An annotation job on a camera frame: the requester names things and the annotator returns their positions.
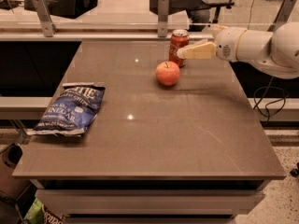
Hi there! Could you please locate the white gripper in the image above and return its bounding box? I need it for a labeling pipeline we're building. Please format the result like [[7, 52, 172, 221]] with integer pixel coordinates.
[[177, 23, 247, 62]]

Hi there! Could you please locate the red coke can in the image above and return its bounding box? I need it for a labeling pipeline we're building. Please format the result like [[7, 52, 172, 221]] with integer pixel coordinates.
[[169, 29, 189, 67]]

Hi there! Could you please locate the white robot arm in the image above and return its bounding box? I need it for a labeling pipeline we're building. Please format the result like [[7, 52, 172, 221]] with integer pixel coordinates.
[[176, 22, 299, 79]]

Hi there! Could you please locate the blue chip bag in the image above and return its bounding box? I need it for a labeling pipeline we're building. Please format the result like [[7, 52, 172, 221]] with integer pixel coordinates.
[[28, 82, 106, 136]]

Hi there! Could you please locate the dark snack bag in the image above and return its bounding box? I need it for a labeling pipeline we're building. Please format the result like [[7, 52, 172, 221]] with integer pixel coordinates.
[[43, 209, 64, 224]]

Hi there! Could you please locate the green snack bag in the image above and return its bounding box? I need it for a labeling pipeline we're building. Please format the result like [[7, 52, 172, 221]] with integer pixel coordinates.
[[23, 199, 44, 224]]

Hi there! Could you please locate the red apple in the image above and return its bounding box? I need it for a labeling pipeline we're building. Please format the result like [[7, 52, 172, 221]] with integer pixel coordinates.
[[155, 61, 180, 86]]

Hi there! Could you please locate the grey drawer cabinet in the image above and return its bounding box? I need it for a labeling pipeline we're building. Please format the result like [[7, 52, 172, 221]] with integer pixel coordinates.
[[36, 189, 264, 224]]

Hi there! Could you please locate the brown bin with hole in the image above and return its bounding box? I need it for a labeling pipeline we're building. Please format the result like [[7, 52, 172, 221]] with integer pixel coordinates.
[[0, 144, 30, 203]]

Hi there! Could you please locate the middle metal rail bracket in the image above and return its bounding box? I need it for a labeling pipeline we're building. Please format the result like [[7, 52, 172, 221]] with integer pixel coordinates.
[[157, 0, 169, 37]]

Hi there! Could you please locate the metal rail bracket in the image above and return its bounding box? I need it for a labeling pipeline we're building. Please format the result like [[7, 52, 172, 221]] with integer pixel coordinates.
[[268, 0, 297, 32], [32, 0, 56, 37], [157, 0, 169, 37]]

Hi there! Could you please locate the black cable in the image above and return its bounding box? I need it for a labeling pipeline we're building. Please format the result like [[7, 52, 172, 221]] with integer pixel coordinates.
[[251, 77, 289, 126]]

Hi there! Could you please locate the right metal rail bracket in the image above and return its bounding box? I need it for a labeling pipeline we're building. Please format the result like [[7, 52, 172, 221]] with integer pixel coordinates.
[[268, 0, 297, 32]]

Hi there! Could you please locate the left metal rail bracket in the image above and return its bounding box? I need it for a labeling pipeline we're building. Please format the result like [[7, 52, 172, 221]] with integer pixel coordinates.
[[32, 0, 56, 37]]

